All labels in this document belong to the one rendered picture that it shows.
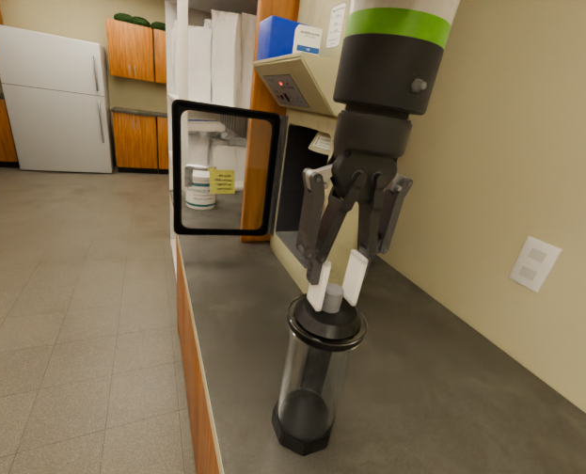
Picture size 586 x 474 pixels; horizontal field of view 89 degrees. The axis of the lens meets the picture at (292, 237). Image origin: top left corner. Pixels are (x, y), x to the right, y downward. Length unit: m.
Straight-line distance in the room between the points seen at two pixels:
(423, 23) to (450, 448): 0.60
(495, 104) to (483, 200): 0.24
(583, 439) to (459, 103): 0.81
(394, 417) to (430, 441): 0.06
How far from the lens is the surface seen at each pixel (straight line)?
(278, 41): 0.86
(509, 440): 0.74
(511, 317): 0.95
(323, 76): 0.66
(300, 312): 0.40
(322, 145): 0.81
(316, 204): 0.31
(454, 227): 1.01
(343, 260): 0.83
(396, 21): 0.30
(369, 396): 0.66
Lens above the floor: 1.42
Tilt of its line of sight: 24 degrees down
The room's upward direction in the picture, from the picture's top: 9 degrees clockwise
